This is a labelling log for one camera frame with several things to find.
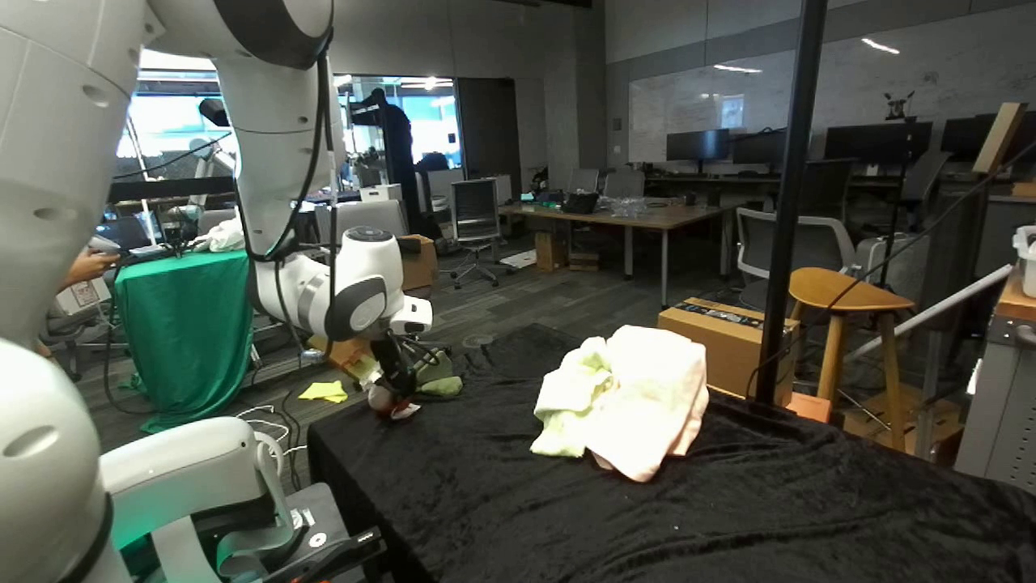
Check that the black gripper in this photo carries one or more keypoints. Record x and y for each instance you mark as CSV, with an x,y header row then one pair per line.
x,y
389,358

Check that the red and white object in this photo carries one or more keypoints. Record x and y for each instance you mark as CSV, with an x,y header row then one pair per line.
x,y
392,405

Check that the green bag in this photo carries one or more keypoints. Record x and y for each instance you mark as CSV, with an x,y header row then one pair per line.
x,y
440,378

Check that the peach cream cloth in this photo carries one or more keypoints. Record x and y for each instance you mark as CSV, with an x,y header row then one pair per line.
x,y
657,405

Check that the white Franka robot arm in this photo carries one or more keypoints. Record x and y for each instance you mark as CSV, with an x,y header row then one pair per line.
x,y
66,162

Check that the person bare hand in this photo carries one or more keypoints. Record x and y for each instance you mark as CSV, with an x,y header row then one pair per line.
x,y
85,263

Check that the yellow rag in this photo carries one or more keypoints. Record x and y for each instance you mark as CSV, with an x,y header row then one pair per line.
x,y
324,395

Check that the small brown cardboard box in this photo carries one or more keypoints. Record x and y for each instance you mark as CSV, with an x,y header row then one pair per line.
x,y
423,263

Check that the green drape cloth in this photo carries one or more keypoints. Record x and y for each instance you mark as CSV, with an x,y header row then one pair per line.
x,y
182,334

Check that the person in dark clothes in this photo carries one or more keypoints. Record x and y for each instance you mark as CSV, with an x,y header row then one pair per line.
x,y
395,162

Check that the white device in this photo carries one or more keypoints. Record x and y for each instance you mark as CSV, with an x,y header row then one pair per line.
x,y
220,234

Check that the light wooden desk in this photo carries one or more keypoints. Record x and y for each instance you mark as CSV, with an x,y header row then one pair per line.
x,y
648,216

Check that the cardboard box with black tape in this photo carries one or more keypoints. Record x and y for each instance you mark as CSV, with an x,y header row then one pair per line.
x,y
733,341

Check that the black tablecloth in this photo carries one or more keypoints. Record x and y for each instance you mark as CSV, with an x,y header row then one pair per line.
x,y
757,519

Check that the black computer monitor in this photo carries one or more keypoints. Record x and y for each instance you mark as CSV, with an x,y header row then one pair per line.
x,y
758,148
969,139
877,144
699,144

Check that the white framed mesh chair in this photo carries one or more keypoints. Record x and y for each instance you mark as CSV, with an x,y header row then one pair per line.
x,y
799,245

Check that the wooden stool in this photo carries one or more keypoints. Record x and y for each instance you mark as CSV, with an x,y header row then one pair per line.
x,y
844,290

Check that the black vertical pole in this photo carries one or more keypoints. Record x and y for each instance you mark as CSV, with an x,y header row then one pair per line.
x,y
793,162

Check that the silver metal pole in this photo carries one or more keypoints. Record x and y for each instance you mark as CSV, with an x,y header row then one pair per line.
x,y
949,306

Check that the grey workbench with wooden top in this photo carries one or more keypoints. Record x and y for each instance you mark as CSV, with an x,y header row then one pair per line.
x,y
1004,399

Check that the white plastic bin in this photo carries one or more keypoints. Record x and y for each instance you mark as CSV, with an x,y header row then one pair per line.
x,y
1029,253

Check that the wooden plank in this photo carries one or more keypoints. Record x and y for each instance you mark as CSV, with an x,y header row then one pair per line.
x,y
1003,134

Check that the orange yellow wrist camera box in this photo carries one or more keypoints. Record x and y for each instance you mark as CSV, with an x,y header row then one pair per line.
x,y
350,358

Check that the black mounting bracket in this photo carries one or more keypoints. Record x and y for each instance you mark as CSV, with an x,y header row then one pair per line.
x,y
311,538

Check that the black camera boom rail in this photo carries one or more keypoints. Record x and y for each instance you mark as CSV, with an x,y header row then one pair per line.
x,y
174,185

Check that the black stereo camera bar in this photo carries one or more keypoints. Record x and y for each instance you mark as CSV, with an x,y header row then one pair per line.
x,y
214,112

